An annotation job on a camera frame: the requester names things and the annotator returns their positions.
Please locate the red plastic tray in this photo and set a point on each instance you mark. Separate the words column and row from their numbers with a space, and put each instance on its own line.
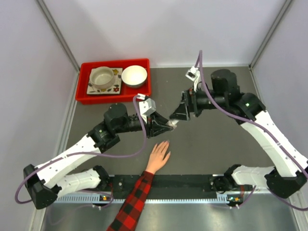
column 126, row 94

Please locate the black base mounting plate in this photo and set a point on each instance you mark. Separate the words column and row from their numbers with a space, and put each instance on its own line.
column 167, row 187

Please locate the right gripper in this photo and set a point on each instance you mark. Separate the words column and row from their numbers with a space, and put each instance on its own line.
column 189, row 105

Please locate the glitter nail polish bottle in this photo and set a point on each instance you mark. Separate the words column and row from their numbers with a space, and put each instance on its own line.
column 170, row 124

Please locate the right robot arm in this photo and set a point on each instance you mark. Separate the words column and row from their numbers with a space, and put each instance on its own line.
column 290, row 170

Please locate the person's hand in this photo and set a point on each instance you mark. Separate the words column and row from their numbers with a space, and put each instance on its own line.
column 158, row 157

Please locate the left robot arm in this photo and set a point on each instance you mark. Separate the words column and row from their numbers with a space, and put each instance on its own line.
column 49, row 181

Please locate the beige ceramic bowl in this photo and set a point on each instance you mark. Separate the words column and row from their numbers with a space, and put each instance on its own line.
column 102, row 77

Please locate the floral square plate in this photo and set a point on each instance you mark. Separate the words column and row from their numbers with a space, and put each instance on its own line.
column 114, row 89

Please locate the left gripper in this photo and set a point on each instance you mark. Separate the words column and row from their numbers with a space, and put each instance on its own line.
column 151, row 125

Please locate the red plaid sleeve forearm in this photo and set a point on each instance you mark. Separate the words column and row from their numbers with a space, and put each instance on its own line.
column 130, row 212

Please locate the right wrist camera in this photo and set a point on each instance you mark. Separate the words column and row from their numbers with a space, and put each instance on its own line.
column 193, row 74

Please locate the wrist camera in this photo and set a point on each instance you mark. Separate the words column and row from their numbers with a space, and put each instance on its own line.
column 147, row 106
column 193, row 74

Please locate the white ceramic bowl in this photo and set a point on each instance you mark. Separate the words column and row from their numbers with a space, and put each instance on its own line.
column 134, row 76

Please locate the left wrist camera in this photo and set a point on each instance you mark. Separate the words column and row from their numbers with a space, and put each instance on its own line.
column 147, row 106

